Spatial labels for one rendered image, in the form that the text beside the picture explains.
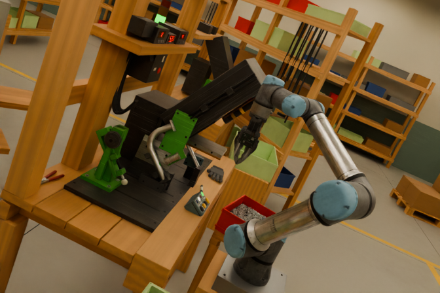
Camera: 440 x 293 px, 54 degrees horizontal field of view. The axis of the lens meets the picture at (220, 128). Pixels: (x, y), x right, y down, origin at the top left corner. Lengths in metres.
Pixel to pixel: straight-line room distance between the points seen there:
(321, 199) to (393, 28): 9.90
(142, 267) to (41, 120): 0.64
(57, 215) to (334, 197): 1.00
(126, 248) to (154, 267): 0.13
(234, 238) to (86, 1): 0.94
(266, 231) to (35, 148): 0.87
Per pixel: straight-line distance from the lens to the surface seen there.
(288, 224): 1.42
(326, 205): 1.31
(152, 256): 1.63
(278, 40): 5.11
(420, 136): 11.49
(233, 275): 1.71
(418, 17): 11.23
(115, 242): 1.67
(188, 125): 2.09
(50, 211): 1.73
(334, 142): 1.51
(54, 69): 1.58
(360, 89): 10.43
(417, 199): 7.68
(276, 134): 4.72
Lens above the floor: 1.78
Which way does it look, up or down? 14 degrees down
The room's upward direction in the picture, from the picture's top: 23 degrees clockwise
